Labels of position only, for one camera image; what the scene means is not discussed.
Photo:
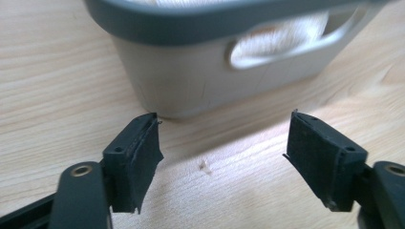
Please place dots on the white cloth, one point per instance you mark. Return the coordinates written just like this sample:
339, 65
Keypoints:
280, 39

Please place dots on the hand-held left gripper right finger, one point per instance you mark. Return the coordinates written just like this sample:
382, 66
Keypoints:
321, 159

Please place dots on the grey plastic basket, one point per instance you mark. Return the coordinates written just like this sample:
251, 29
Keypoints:
203, 57

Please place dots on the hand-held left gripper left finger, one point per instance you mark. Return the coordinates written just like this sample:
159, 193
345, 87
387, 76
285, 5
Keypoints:
130, 168

